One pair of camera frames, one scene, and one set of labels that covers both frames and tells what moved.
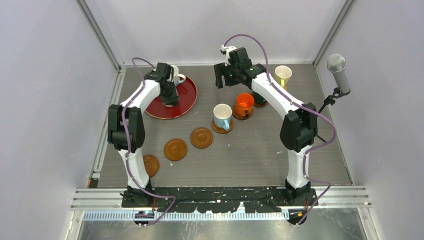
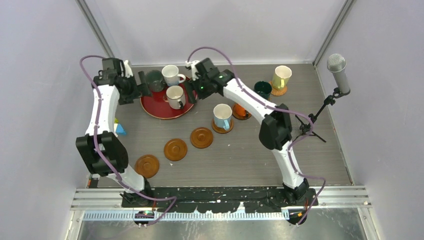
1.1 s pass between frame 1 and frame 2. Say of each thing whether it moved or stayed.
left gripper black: moved
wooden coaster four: stayed
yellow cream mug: stayed
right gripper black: moved
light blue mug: stayed
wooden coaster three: stayed
